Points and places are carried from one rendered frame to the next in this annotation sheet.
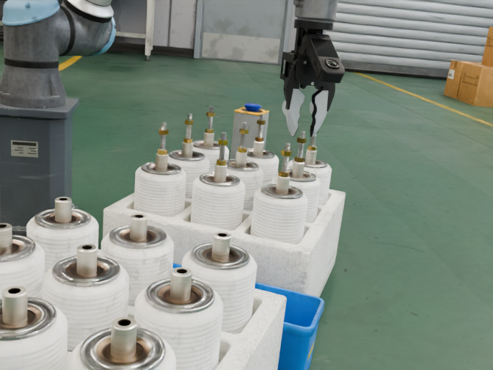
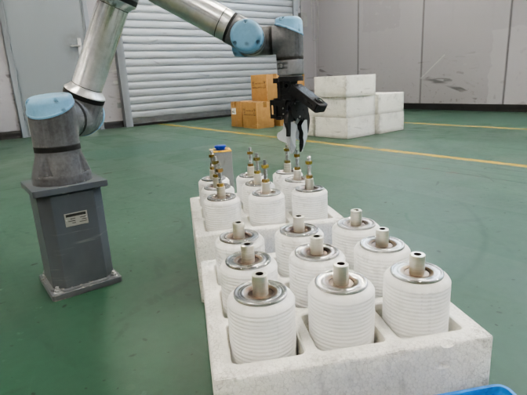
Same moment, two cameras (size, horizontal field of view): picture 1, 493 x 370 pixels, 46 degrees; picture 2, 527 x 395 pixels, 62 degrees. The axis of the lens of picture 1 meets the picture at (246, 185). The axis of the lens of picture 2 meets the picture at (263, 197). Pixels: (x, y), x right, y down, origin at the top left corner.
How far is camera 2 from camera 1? 0.56 m
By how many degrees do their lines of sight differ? 26
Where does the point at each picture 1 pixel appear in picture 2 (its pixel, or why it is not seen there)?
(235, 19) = not seen: hidden behind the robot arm
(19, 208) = (79, 269)
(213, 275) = (369, 233)
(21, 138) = (72, 210)
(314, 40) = (298, 88)
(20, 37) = (54, 127)
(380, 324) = not seen: hidden behind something
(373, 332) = not seen: hidden behind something
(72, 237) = (260, 244)
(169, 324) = (400, 258)
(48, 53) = (76, 136)
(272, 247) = (323, 222)
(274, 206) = (315, 197)
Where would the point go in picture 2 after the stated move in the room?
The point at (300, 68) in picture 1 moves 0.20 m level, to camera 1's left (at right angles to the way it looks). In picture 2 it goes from (293, 107) to (226, 114)
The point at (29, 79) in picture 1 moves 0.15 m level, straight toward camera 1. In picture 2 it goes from (68, 161) to (98, 165)
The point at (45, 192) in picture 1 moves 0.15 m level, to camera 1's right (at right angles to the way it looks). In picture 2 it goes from (99, 249) to (153, 238)
